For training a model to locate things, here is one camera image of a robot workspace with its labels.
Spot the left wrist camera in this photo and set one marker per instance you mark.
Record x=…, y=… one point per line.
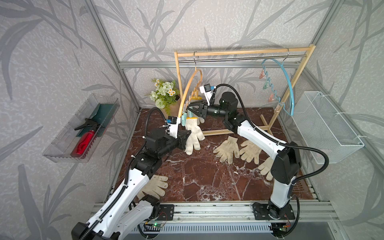
x=173, y=126

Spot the orange clip hanger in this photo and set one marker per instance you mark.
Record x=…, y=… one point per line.
x=183, y=93

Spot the green dustpan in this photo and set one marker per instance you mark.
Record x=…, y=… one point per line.
x=103, y=115

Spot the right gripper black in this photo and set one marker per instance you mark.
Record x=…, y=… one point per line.
x=201, y=105

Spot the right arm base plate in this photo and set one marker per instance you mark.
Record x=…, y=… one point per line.
x=270, y=211

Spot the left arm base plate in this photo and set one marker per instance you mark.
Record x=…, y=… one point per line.
x=163, y=212

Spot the clear plastic wall bin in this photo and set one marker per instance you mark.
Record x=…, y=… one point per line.
x=79, y=138

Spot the brown slotted scoop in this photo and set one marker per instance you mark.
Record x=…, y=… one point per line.
x=301, y=187

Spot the white glove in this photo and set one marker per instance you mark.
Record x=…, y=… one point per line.
x=155, y=187
x=265, y=168
x=250, y=152
x=195, y=96
x=228, y=150
x=200, y=120
x=193, y=141

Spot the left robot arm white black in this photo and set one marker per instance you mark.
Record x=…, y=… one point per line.
x=115, y=220

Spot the wooden clothes rack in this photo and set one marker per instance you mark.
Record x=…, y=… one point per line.
x=263, y=77

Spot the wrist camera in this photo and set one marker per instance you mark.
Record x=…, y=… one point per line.
x=208, y=91
x=173, y=126

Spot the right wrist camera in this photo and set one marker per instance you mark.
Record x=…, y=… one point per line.
x=208, y=91

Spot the red spray bottle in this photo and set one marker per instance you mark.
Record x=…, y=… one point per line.
x=83, y=144

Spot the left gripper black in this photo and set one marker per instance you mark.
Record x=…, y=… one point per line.
x=181, y=139

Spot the potted white flower plant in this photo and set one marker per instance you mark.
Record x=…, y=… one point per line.
x=166, y=96

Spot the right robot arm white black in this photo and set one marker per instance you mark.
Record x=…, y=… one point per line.
x=286, y=157

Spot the white wire mesh basket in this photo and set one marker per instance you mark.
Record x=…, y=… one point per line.
x=323, y=127

